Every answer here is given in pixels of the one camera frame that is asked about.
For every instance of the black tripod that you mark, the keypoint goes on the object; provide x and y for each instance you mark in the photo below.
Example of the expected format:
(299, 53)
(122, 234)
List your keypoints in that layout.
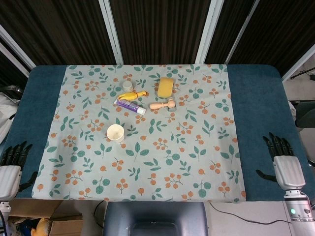
(301, 73)

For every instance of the white partition post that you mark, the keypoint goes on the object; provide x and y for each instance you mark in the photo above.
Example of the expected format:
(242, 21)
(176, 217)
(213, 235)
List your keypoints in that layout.
(113, 32)
(14, 46)
(299, 64)
(242, 32)
(208, 32)

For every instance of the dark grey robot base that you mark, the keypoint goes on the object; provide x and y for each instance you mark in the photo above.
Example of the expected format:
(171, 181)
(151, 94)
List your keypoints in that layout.
(155, 216)

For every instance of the yellow rubber chicken toy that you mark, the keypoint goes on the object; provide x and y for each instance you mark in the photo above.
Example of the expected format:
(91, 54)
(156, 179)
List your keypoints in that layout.
(130, 96)

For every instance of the purple toothpaste tube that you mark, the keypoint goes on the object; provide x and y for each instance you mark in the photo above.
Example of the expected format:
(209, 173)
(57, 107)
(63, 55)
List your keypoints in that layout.
(129, 105)

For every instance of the teal fabric table cover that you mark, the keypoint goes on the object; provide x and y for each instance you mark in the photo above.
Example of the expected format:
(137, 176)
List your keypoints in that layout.
(258, 103)

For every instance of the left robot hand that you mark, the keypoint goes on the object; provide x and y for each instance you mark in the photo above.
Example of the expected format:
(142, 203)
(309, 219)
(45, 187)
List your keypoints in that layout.
(8, 182)

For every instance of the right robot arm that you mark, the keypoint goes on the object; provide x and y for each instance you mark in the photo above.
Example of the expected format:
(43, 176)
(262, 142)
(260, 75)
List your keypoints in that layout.
(299, 211)

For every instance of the wooden toy mallet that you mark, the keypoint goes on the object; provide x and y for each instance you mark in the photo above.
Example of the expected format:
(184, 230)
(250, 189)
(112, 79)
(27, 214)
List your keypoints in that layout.
(158, 106)

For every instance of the white fabric cover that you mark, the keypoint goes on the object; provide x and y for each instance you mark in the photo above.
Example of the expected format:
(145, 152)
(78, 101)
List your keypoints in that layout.
(6, 115)

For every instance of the floral leaf berry tablecloth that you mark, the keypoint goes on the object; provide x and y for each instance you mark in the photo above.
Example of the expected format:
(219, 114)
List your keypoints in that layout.
(147, 159)

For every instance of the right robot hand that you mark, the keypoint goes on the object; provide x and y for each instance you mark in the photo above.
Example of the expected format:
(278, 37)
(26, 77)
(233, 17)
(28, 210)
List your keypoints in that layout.
(289, 172)

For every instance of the small white jar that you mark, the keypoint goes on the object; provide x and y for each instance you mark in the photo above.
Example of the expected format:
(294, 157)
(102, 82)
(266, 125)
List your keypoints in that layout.
(127, 85)

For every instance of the white paper cup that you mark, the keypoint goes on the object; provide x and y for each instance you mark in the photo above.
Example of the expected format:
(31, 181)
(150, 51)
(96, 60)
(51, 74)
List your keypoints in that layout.
(115, 134)

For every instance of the yellow sponge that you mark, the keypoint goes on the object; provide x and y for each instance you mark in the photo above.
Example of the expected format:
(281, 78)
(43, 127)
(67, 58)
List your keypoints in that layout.
(165, 88)

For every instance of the cardboard box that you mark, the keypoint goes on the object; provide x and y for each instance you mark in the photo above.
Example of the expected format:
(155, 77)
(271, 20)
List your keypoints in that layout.
(61, 226)

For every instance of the dark office chair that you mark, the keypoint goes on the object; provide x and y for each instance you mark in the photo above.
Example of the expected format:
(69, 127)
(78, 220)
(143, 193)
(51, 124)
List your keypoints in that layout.
(306, 114)

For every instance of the yellow plush toy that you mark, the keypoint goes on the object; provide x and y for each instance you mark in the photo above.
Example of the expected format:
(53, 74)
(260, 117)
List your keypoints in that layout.
(41, 227)

